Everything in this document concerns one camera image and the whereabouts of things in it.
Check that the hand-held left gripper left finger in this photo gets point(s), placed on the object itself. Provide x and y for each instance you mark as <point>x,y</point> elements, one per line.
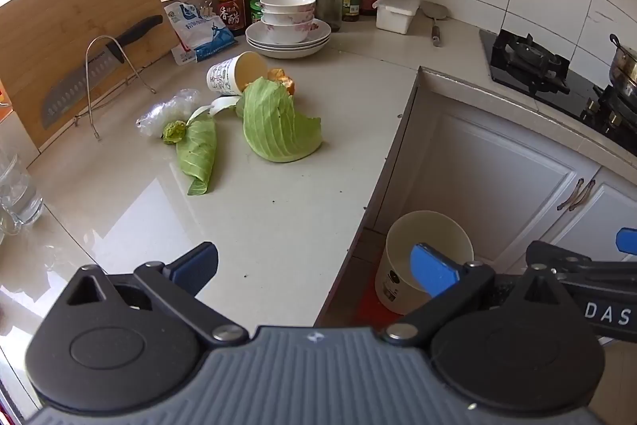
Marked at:
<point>194,265</point>

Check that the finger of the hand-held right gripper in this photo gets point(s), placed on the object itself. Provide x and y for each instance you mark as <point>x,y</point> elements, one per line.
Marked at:
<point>547,253</point>
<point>628,239</point>

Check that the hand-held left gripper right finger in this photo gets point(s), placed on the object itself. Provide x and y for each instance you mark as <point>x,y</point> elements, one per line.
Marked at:
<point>433,268</point>

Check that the white round bin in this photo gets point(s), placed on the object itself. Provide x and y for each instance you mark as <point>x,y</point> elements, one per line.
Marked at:
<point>438,231</point>

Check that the small green vegetable scrap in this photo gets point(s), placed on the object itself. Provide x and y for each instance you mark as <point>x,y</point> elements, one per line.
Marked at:
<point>174,132</point>

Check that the clear plastic bag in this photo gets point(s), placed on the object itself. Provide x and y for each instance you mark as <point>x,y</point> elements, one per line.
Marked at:
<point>164,109</point>

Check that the large green cabbage leaf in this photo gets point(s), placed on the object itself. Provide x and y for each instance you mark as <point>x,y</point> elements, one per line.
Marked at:
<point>278,126</point>

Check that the white printed paper cup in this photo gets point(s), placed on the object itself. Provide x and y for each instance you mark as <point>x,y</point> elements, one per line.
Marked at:
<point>224,76</point>

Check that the red floor mat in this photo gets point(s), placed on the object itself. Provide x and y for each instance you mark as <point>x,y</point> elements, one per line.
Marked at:
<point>373,310</point>

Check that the white corner cabinet door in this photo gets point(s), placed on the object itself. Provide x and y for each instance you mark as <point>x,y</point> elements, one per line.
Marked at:
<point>408,156</point>

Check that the black gas stove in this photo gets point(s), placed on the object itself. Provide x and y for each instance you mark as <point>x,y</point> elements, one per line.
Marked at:
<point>577,91</point>

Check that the steel pot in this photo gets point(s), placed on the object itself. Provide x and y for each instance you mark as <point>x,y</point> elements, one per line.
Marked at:
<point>627,66</point>

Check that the clear glass mug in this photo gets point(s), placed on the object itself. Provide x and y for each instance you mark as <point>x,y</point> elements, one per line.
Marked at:
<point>22,201</point>
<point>7,223</point>

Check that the white and blue salt bag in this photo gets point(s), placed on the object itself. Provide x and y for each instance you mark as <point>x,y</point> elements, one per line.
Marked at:
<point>199,31</point>

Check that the binder clip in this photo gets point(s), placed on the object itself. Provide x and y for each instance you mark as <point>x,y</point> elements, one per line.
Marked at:
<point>202,10</point>
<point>210,9</point>

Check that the metal spatula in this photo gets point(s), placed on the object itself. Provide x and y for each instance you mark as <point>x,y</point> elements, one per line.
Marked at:
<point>434,11</point>

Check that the white plastic lidded container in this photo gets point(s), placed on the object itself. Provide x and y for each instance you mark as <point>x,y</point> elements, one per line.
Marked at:
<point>395,11</point>

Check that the green lid sauce jar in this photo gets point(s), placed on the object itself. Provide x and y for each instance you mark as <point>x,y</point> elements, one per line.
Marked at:
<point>256,9</point>

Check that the bamboo cutting board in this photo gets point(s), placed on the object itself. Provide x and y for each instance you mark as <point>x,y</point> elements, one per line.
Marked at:
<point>59,16</point>

